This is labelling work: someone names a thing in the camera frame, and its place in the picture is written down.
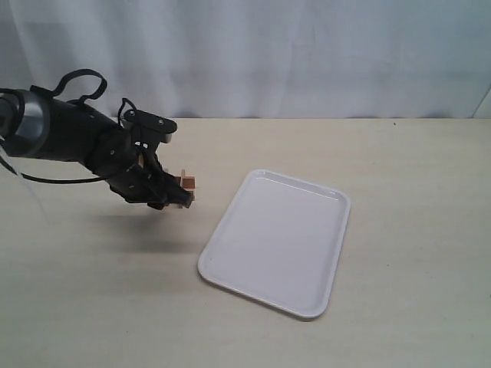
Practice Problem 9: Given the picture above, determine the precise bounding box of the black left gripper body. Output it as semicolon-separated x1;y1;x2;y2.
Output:
84;132;169;204

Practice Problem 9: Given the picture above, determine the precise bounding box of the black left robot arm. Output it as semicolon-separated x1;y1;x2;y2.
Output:
1;88;193;210

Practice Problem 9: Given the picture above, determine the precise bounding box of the white plastic tray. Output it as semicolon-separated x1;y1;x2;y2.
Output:
197;169;351;320

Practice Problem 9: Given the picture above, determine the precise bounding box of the white backdrop curtain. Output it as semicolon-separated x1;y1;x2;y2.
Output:
1;0;490;118

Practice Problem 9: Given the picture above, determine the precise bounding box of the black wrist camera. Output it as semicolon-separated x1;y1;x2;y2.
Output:
123;109;177;145

